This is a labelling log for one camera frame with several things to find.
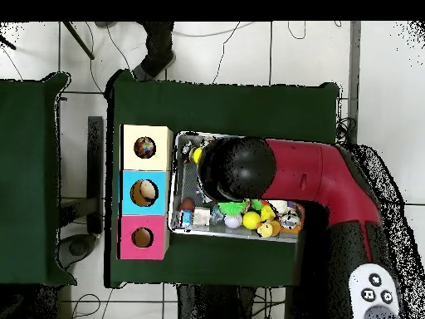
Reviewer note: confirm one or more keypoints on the green furry monster toy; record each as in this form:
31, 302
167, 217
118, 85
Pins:
232, 208

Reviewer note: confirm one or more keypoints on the colourful patterned knotted toy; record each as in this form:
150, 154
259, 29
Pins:
145, 147

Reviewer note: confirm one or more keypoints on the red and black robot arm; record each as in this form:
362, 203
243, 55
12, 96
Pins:
305, 169

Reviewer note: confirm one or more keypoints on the clear mesh bin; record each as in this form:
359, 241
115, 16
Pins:
182, 193

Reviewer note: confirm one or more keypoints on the wooden box with three holes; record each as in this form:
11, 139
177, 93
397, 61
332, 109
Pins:
159, 199

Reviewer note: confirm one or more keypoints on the plain yellow ball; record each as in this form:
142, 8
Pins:
251, 220

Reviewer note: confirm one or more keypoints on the dark green table cloth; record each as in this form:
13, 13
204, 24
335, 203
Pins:
219, 106
26, 199

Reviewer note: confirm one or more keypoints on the black upright panel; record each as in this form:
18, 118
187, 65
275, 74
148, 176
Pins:
96, 173

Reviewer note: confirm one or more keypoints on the person's foot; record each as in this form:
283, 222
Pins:
158, 46
106, 24

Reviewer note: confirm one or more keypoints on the grey round base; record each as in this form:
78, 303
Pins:
76, 251

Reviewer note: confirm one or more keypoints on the grey vertical beam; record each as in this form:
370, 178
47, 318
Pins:
355, 66

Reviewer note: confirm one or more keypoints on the thin black rod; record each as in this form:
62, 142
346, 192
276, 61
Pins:
76, 40

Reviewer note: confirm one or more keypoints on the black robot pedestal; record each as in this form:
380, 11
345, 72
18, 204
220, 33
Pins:
219, 306

